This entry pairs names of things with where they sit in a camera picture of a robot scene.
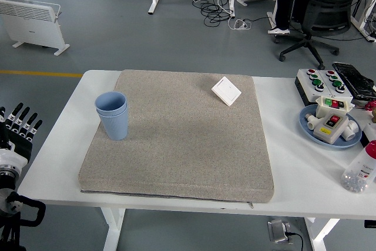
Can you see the white green-red button switch box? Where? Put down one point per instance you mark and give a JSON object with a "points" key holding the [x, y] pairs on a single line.
{"points": [[323, 110]]}

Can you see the black office chair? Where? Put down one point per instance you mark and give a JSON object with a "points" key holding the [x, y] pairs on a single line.
{"points": [[329, 13]]}

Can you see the yellow floor tape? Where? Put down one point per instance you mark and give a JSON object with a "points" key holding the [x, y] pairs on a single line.
{"points": [[35, 73]]}

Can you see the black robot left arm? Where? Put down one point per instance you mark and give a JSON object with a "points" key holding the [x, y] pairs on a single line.
{"points": [[8, 180]]}

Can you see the blue plate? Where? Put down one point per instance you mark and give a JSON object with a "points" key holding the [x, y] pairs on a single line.
{"points": [[332, 144]]}

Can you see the brown object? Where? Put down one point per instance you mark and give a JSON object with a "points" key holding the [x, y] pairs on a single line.
{"points": [[374, 115]]}

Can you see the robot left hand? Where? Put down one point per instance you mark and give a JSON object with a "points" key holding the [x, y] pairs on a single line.
{"points": [[17, 148]]}

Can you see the white wall switch plate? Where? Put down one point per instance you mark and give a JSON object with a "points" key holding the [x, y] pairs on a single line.
{"points": [[226, 90]]}

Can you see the red object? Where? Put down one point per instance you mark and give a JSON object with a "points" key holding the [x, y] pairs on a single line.
{"points": [[372, 104]]}

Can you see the white push-button control box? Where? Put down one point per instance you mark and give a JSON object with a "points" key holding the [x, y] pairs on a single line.
{"points": [[305, 86]]}

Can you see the white red rocker switch box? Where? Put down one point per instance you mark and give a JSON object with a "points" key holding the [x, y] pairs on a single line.
{"points": [[326, 136]]}

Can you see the grey box under table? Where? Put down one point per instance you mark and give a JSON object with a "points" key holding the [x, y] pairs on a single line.
{"points": [[277, 230]]}

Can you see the seated person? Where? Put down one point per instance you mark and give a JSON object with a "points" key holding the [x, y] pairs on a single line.
{"points": [[283, 4]]}

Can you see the white pipe fitting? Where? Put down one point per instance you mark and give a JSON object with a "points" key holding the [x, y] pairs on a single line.
{"points": [[351, 133], [312, 121]]}

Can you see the black table control panel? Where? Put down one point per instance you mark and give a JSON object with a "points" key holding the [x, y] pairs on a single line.
{"points": [[370, 224]]}

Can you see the blue ribbed plastic cup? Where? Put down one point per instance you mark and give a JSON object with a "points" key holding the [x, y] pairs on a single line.
{"points": [[110, 102], [114, 127]]}

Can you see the grey-brown cushion mat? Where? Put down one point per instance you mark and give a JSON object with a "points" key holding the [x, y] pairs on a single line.
{"points": [[191, 145]]}

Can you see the clear red-capped bead bottle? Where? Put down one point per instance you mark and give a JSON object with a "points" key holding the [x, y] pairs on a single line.
{"points": [[361, 171]]}

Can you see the white table leg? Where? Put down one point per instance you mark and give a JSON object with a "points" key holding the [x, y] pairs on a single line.
{"points": [[113, 230], [318, 239]]}

